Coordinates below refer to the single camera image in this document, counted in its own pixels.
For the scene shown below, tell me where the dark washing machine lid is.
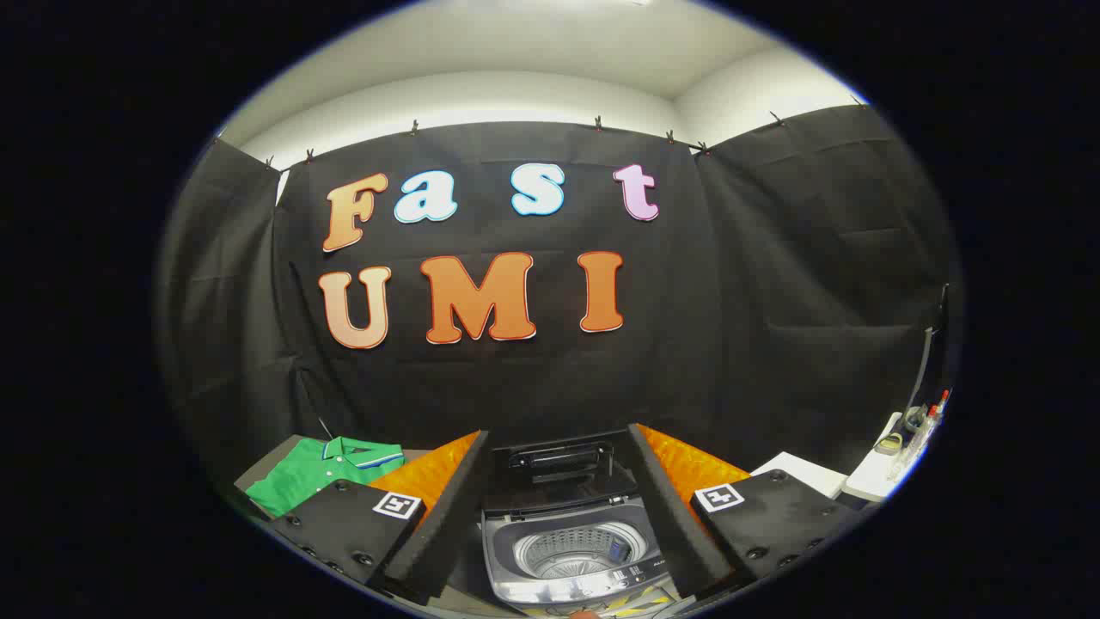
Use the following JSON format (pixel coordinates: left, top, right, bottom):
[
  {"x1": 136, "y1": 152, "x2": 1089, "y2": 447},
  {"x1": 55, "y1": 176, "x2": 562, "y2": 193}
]
[{"x1": 488, "y1": 430, "x2": 644, "y2": 518}]

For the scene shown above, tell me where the white shelf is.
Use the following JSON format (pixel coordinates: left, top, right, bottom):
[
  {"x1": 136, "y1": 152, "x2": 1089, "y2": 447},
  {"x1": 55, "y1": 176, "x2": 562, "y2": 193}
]
[{"x1": 840, "y1": 411, "x2": 914, "y2": 505}]

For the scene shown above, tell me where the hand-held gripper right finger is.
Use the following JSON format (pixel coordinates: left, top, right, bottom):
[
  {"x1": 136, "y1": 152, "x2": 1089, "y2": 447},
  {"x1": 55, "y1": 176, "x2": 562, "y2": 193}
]
[{"x1": 627, "y1": 423, "x2": 860, "y2": 603}]

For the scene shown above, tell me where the black backdrop cloth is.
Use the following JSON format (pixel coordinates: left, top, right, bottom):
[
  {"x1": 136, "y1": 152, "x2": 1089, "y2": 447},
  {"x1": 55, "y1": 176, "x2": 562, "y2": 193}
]
[{"x1": 153, "y1": 103, "x2": 962, "y2": 482}]

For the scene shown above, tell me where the grey side table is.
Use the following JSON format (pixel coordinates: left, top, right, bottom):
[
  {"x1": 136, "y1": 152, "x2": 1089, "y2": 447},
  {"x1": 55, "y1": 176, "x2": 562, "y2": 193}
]
[{"x1": 234, "y1": 434, "x2": 432, "y2": 517}]

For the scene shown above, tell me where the green polo shirt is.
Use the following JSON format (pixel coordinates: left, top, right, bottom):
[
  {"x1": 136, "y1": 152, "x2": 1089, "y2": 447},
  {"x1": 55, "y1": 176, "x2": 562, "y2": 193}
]
[{"x1": 245, "y1": 436, "x2": 405, "y2": 518}]

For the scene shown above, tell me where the grey cable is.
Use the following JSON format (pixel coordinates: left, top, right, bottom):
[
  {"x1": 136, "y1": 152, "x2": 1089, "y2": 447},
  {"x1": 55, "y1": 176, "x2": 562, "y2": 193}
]
[{"x1": 902, "y1": 284, "x2": 951, "y2": 431}]

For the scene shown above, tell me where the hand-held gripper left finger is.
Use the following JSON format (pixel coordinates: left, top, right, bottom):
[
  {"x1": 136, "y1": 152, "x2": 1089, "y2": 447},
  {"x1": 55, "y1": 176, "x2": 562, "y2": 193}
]
[{"x1": 271, "y1": 430, "x2": 491, "y2": 607}]

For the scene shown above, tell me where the grey washing machine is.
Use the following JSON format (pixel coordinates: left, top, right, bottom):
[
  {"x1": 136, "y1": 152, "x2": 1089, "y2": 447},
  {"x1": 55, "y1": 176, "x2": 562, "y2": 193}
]
[{"x1": 480, "y1": 497, "x2": 684, "y2": 616}]

